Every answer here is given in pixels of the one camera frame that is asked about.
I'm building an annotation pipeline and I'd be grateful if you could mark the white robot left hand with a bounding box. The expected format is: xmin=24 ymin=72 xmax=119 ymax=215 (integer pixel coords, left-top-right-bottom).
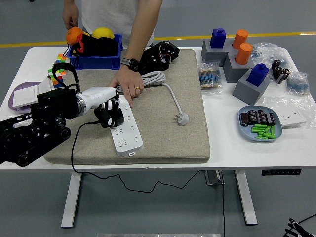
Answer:
xmin=82 ymin=86 xmax=122 ymax=128

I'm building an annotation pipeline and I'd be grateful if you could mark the person's left hand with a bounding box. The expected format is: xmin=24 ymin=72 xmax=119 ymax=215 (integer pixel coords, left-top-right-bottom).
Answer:
xmin=108 ymin=64 xmax=145 ymax=109

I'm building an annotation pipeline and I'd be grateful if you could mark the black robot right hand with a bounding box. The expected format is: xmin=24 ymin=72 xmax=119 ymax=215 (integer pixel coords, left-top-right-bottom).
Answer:
xmin=283 ymin=217 xmax=310 ymax=237

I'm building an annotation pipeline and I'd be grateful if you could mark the person's right hand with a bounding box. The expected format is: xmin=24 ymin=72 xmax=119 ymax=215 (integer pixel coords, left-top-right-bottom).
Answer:
xmin=62 ymin=3 xmax=79 ymax=30

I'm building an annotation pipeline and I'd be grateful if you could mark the black plug adapter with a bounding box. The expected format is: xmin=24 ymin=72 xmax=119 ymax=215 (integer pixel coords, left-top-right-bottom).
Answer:
xmin=94 ymin=106 xmax=125 ymax=128

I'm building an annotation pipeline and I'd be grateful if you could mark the white power strip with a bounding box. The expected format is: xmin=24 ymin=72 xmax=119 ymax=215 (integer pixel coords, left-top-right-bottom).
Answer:
xmin=108 ymin=95 xmax=144 ymax=158

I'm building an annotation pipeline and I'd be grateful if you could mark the black wristwatch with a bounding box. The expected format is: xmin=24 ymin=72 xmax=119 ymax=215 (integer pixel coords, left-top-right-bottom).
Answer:
xmin=120 ymin=58 xmax=141 ymax=72

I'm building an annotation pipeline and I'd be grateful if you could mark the orange fruit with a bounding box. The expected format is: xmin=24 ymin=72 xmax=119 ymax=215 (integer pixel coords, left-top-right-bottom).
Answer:
xmin=65 ymin=26 xmax=85 ymax=46

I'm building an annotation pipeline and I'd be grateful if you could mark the blue plastic bin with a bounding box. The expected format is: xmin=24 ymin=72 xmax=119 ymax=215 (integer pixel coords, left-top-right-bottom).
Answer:
xmin=66 ymin=34 xmax=123 ymax=71

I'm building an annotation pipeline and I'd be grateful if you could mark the yellow lemon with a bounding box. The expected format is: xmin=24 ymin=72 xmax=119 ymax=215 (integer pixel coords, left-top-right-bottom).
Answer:
xmin=91 ymin=26 xmax=116 ymax=40

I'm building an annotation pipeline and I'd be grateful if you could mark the black pouch red trim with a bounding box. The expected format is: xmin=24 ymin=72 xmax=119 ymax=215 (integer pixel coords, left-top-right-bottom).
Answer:
xmin=63 ymin=33 xmax=119 ymax=57

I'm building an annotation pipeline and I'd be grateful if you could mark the small colourful puzzle cube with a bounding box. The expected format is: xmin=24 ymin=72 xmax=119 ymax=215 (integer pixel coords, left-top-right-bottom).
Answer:
xmin=55 ymin=53 xmax=71 ymax=64

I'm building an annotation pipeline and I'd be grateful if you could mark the large colourful puzzle cube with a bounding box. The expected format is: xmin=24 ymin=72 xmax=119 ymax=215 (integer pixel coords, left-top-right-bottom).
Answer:
xmin=47 ymin=66 xmax=67 ymax=89

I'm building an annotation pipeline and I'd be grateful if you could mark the grey-brown mat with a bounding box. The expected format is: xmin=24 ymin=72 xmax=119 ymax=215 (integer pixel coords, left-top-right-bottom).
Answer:
xmin=43 ymin=48 xmax=211 ymax=165

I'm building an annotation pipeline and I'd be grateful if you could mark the black table control panel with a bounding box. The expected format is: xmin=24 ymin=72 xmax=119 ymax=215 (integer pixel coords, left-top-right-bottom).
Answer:
xmin=261 ymin=168 xmax=302 ymax=176

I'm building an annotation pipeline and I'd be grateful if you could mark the white table leg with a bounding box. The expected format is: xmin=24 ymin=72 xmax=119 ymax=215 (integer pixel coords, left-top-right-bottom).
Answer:
xmin=60 ymin=171 xmax=83 ymax=229
xmin=234 ymin=169 xmax=258 ymax=226

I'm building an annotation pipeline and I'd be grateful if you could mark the bag of blue resistors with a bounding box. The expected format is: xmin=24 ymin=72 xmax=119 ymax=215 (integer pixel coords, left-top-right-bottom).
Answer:
xmin=250 ymin=42 xmax=289 ymax=71
xmin=285 ymin=71 xmax=310 ymax=96
xmin=198 ymin=61 xmax=224 ymax=96

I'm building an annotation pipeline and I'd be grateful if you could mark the grey block holder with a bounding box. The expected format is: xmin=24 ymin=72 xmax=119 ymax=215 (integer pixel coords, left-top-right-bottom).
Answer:
xmin=223 ymin=53 xmax=255 ymax=83
xmin=232 ymin=71 xmax=272 ymax=106
xmin=201 ymin=38 xmax=235 ymax=67

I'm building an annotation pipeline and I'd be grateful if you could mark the purple tray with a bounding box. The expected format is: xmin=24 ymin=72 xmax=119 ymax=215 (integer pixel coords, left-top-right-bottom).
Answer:
xmin=8 ymin=81 xmax=49 ymax=114

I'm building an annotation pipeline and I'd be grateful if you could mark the blue square peg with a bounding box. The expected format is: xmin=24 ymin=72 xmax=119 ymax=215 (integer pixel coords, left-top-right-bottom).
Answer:
xmin=209 ymin=27 xmax=227 ymax=49
xmin=246 ymin=63 xmax=270 ymax=87

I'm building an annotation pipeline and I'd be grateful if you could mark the blue-grey plate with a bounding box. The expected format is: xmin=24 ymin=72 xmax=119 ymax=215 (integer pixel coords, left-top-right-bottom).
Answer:
xmin=237 ymin=105 xmax=283 ymax=143

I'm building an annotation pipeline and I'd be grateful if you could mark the orange cylinder peg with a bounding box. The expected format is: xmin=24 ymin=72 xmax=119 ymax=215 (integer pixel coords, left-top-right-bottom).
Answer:
xmin=234 ymin=43 xmax=253 ymax=65
xmin=232 ymin=29 xmax=249 ymax=50

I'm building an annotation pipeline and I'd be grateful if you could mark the clear plastic bag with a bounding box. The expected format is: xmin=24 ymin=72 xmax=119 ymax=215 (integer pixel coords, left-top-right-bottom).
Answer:
xmin=261 ymin=95 xmax=316 ymax=129

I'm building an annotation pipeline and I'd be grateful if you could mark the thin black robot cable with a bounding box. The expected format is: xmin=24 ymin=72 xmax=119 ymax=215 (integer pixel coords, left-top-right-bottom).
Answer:
xmin=297 ymin=213 xmax=316 ymax=223

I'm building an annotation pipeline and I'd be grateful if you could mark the grey power strip cord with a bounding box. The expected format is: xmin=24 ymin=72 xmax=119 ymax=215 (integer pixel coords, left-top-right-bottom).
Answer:
xmin=115 ymin=71 xmax=190 ymax=126

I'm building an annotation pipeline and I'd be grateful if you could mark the black electronic device with wires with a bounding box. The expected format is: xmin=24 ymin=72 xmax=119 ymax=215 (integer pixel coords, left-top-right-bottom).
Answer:
xmin=138 ymin=40 xmax=180 ymax=75

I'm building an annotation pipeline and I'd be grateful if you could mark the white wall switch panel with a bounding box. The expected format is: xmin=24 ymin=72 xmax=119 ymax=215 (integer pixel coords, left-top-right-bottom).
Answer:
xmin=12 ymin=86 xmax=40 ymax=109
xmin=37 ymin=78 xmax=52 ymax=96

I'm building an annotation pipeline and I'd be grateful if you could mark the thin black adapter cord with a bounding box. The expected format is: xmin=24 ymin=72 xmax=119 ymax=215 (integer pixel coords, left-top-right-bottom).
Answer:
xmin=71 ymin=120 xmax=202 ymax=194

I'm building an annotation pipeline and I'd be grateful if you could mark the black hanging cable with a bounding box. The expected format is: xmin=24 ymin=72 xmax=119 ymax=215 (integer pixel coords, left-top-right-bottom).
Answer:
xmin=220 ymin=170 xmax=227 ymax=237

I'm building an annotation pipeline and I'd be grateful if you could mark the metal bracket under table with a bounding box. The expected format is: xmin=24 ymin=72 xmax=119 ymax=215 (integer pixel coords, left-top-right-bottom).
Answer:
xmin=204 ymin=170 xmax=226 ymax=186

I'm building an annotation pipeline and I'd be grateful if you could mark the white wall socket panel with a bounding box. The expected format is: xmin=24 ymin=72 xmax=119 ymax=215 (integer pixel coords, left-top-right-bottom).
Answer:
xmin=277 ymin=108 xmax=307 ymax=128

